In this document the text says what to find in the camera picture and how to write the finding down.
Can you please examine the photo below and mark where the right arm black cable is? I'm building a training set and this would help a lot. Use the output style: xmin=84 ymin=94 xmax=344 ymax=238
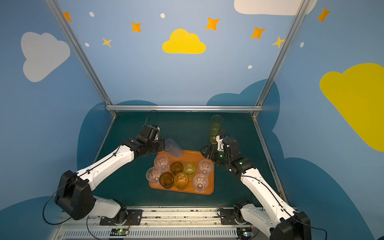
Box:
xmin=308 ymin=224 xmax=328 ymax=240

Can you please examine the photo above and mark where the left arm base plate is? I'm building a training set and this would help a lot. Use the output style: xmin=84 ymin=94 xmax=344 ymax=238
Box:
xmin=100 ymin=209 xmax=143 ymax=226

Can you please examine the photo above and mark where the aluminium frame right post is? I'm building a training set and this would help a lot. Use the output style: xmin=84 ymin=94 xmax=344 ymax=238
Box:
xmin=252 ymin=0 xmax=311 ymax=120

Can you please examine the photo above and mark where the dark amber textured cup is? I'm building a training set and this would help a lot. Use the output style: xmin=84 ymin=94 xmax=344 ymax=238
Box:
xmin=170 ymin=161 xmax=184 ymax=176
xmin=159 ymin=172 xmax=174 ymax=190

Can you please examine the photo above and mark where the yellow-green glass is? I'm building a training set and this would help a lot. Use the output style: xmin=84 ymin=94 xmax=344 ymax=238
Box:
xmin=211 ymin=114 xmax=224 ymax=126

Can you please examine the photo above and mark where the aluminium frame left post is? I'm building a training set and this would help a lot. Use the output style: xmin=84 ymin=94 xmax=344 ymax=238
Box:
xmin=45 ymin=0 xmax=113 ymax=107

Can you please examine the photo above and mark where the controller board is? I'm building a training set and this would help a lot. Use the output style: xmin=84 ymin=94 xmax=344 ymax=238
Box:
xmin=110 ymin=228 xmax=129 ymax=237
xmin=236 ymin=228 xmax=253 ymax=240

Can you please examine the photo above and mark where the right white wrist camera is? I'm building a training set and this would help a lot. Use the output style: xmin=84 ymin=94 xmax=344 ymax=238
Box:
xmin=216 ymin=135 xmax=225 ymax=152

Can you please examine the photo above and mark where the aluminium frame back bar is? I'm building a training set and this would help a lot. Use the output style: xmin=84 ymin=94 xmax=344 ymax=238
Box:
xmin=106 ymin=105 xmax=263 ymax=112

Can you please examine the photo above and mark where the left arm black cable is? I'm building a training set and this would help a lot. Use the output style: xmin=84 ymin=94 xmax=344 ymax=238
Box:
xmin=41 ymin=179 xmax=104 ymax=240

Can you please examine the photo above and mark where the green clear cup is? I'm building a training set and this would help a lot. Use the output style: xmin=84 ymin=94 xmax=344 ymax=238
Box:
xmin=183 ymin=163 xmax=197 ymax=179

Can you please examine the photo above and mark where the left controller board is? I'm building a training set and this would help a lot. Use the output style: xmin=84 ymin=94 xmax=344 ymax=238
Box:
xmin=110 ymin=228 xmax=129 ymax=237

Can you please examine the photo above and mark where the aluminium frame post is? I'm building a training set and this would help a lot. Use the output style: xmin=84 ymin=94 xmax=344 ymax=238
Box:
xmin=252 ymin=0 xmax=311 ymax=120
xmin=45 ymin=0 xmax=113 ymax=107

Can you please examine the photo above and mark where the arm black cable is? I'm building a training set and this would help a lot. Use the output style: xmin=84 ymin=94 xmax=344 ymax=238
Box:
xmin=308 ymin=224 xmax=328 ymax=240
xmin=41 ymin=179 xmax=104 ymax=240

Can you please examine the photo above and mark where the orange plastic tray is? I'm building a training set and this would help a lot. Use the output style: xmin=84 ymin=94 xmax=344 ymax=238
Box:
xmin=149 ymin=150 xmax=215 ymax=195

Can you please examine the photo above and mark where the tall amber clear cup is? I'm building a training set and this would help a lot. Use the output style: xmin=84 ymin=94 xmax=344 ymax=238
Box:
xmin=174 ymin=173 xmax=189 ymax=191

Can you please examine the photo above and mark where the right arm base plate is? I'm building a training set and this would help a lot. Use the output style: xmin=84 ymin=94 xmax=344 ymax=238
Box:
xmin=218 ymin=208 xmax=239 ymax=225

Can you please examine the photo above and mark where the frosted blue tall cup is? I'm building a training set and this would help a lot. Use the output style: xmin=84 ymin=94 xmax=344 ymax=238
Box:
xmin=164 ymin=138 xmax=183 ymax=158

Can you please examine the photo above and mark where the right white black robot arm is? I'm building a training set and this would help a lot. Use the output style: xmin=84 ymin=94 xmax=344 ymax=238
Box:
xmin=200 ymin=136 xmax=312 ymax=240

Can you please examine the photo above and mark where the yellow ribbed glass front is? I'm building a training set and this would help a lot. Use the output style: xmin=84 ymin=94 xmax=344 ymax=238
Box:
xmin=210 ymin=123 xmax=223 ymax=145

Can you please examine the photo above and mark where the right controller board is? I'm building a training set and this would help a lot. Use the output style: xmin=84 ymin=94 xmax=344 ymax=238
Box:
xmin=236 ymin=228 xmax=253 ymax=240

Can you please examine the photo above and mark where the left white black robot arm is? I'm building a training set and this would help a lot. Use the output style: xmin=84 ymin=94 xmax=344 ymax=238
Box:
xmin=55 ymin=125 xmax=164 ymax=225

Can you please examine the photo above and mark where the clear faceted glass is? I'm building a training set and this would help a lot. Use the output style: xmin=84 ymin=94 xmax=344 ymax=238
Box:
xmin=199 ymin=159 xmax=214 ymax=177
xmin=146 ymin=167 xmax=163 ymax=185
xmin=193 ymin=174 xmax=209 ymax=192
xmin=154 ymin=155 xmax=169 ymax=173

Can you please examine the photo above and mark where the aluminium mounting rail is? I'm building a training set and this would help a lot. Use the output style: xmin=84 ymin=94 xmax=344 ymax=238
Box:
xmin=50 ymin=207 xmax=269 ymax=240

